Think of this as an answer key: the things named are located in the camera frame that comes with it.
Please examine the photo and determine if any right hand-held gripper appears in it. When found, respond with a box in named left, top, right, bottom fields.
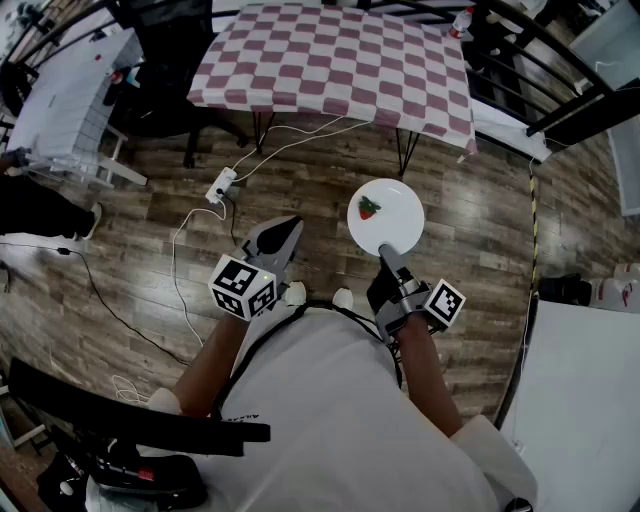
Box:
left=366, top=241, right=467, bottom=346

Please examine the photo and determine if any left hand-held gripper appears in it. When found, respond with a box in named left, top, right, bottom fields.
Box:
left=207, top=215, right=305, bottom=321

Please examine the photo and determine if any white round plate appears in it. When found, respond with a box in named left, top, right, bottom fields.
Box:
left=346, top=178, right=425, bottom=256

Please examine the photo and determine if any person's left forearm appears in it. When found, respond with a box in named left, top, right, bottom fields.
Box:
left=174, top=310, right=257, bottom=419

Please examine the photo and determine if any person's right forearm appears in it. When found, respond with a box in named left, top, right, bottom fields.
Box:
left=397, top=313, right=464, bottom=439

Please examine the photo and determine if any checkered tablecloth table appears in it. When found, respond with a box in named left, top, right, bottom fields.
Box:
left=186, top=3, right=479, bottom=176

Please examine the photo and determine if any white power strip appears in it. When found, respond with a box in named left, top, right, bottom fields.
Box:
left=205, top=167, right=237, bottom=205

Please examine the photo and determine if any yellow black striped tape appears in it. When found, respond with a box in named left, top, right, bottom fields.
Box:
left=528, top=159, right=541, bottom=296

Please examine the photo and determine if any white ledge panel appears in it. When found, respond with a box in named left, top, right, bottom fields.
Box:
left=472, top=97, right=554, bottom=164

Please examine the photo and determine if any black bag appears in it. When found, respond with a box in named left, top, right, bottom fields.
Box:
left=538, top=273, right=594, bottom=307

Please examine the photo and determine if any person's white shirt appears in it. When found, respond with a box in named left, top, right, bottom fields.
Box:
left=134, top=302, right=539, bottom=512

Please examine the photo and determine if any black office chair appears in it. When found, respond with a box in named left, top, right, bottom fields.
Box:
left=107, top=0, right=249, bottom=169

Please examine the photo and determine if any black metal bar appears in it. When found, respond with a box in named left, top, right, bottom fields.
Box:
left=8, top=357, right=272, bottom=457

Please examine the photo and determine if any row of white jugs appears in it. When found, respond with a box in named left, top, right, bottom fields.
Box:
left=587, top=262, right=640, bottom=315

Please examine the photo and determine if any black metal railing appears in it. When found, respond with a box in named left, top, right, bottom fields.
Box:
left=0, top=0, right=640, bottom=139

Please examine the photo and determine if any plain white table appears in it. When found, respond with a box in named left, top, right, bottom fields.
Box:
left=499, top=297, right=640, bottom=512

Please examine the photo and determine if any clear bottle with red cap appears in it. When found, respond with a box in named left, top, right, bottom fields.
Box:
left=447, top=6, right=475, bottom=40

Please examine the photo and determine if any white tiled counter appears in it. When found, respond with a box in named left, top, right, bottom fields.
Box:
left=7, top=27, right=149, bottom=189

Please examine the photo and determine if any black backpack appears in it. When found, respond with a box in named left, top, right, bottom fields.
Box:
left=37, top=439, right=209, bottom=512

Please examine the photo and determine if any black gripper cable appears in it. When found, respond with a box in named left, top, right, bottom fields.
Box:
left=327, top=299, right=405, bottom=391
left=209, top=302, right=311, bottom=421

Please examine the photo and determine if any coiled white cable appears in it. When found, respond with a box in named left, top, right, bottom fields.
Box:
left=110, top=374, right=151, bottom=405

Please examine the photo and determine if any black floor cable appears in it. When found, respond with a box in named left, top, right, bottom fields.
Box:
left=0, top=241, right=191, bottom=366

